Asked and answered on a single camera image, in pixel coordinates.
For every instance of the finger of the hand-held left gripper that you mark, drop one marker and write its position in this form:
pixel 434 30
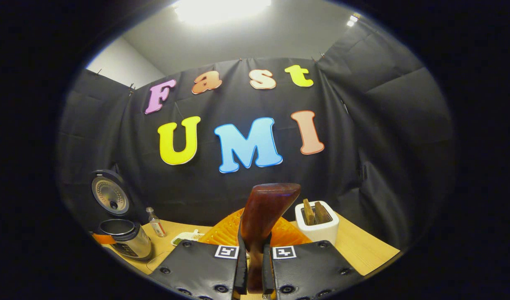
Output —
pixel 103 239

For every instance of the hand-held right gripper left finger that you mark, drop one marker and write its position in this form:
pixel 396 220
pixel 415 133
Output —
pixel 241 271

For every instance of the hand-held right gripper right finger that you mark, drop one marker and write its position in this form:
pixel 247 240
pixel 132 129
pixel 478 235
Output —
pixel 267 271

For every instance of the dark grey rice cooker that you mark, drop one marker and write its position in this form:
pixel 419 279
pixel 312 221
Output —
pixel 125 241

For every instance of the brown wooden spoon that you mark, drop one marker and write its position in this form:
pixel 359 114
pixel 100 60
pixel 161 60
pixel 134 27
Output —
pixel 263 212

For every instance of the small clear bottle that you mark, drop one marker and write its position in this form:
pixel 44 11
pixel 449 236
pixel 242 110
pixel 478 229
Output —
pixel 157 225

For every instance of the white divided grain dish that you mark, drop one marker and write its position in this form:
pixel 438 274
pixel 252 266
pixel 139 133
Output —
pixel 186 238

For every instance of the white toaster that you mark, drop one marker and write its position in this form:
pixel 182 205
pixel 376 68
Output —
pixel 321 233

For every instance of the brown toast slice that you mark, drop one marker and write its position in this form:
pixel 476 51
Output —
pixel 321 213
pixel 308 212

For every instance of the black backdrop cloth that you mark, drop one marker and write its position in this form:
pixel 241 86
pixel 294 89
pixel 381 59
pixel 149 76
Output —
pixel 363 146

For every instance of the ceiling light panel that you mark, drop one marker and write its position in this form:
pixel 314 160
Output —
pixel 221 10
pixel 353 20

